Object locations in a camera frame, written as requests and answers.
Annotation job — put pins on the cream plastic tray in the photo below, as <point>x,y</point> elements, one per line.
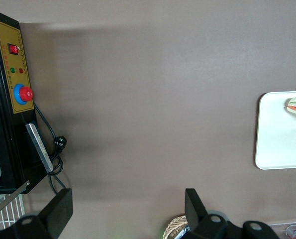
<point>277,139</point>

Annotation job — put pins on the woven wicker basket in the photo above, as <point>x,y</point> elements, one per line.
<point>175,226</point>

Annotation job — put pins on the red soda can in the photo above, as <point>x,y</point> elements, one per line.
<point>294,232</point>

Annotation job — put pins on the clear acrylic can holder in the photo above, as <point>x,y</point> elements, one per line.
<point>277,227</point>

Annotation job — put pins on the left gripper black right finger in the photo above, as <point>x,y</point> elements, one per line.
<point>195,209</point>

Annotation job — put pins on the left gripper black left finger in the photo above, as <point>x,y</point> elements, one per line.
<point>60,206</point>

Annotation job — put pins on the black appliance with yellow panel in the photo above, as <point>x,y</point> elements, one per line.
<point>3,99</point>

